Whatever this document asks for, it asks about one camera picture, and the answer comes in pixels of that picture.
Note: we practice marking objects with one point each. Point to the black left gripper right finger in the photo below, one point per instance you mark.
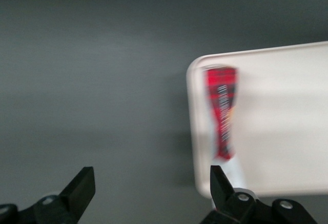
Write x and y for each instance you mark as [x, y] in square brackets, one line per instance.
[221, 190]

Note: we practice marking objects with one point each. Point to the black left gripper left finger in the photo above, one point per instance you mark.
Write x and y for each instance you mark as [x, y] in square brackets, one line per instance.
[77, 190]

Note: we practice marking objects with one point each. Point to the red plaid cookie box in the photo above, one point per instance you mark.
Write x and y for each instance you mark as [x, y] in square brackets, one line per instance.
[223, 106]

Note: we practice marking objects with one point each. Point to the white rounded plastic tray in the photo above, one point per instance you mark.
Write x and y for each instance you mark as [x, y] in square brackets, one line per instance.
[282, 121]

